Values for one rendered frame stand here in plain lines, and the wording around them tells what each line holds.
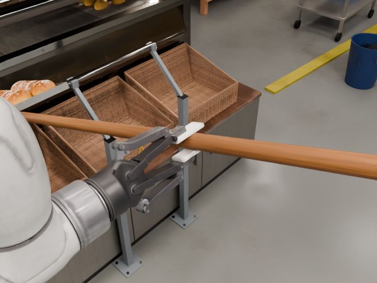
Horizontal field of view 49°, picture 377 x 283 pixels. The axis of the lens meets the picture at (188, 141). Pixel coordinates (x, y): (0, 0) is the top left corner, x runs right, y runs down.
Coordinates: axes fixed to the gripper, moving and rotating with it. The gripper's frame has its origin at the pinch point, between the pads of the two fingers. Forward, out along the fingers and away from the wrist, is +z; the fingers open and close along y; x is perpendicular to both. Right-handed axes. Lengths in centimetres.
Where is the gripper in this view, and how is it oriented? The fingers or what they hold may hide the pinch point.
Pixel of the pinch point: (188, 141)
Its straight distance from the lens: 73.6
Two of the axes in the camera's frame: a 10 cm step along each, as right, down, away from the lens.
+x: 6.7, 1.0, -7.4
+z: 6.9, -4.5, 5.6
